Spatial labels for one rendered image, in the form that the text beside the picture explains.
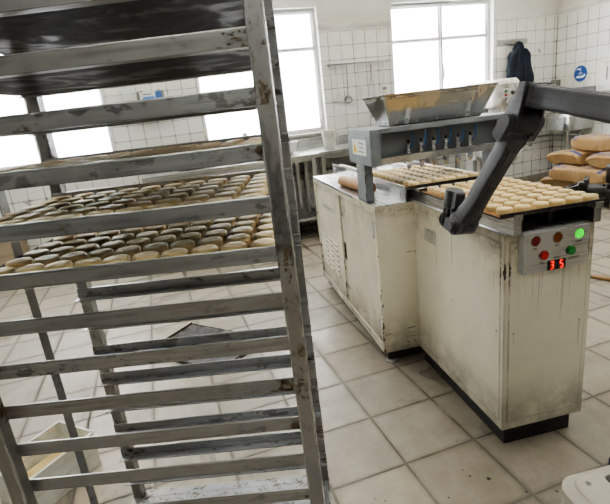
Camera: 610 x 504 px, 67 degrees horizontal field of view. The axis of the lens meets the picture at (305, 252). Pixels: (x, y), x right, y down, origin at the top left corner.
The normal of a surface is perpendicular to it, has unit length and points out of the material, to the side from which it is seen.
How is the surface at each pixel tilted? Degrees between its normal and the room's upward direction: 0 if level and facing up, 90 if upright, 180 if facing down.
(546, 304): 90
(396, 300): 90
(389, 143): 90
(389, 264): 90
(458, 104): 115
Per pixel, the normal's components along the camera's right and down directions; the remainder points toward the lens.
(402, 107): 0.23, 0.64
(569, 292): 0.21, 0.26
